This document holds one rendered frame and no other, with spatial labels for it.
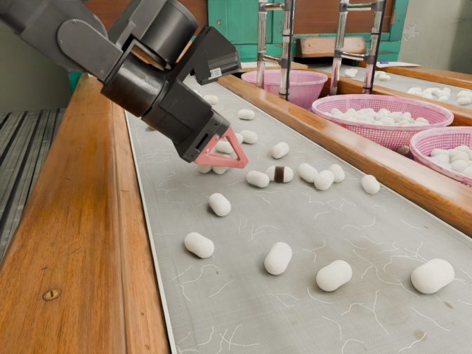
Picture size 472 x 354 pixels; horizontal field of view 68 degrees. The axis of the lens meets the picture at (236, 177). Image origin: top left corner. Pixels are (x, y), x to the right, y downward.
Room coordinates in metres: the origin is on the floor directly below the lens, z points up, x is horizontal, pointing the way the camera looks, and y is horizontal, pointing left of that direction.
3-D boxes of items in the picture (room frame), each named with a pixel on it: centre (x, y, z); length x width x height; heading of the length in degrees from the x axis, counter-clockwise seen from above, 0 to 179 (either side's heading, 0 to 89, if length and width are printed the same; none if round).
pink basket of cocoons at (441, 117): (0.70, -0.29, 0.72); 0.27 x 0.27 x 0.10
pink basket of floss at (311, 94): (1.12, -0.15, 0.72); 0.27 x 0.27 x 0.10
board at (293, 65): (1.32, -0.08, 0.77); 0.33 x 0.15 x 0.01; 109
